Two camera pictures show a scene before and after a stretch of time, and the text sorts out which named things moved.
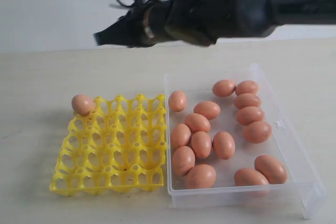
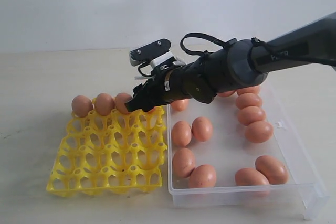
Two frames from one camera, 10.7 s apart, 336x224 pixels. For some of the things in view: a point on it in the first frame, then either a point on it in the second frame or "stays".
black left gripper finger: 127,31 to 145,97
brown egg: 245,99 stays
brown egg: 248,177 stays
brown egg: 197,122 to 151,110
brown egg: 209,109 to 121,99
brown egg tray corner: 82,105 stays
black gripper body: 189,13 to 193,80
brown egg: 183,160 stays
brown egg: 178,100 to 104,104
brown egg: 180,135 stays
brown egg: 275,171 stays
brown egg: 201,144 to 202,128
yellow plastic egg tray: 120,147 stays
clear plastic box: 229,145 stays
